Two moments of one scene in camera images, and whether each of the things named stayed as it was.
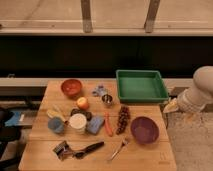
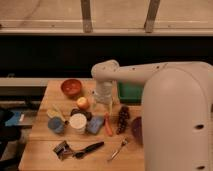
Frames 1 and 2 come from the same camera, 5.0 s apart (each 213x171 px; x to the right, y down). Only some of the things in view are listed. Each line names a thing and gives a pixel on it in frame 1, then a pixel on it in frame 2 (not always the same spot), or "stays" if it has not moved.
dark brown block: [88, 115] stays
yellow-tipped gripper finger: [173, 106] to [104, 93]
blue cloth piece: [94, 124] stays
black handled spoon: [80, 154] stays
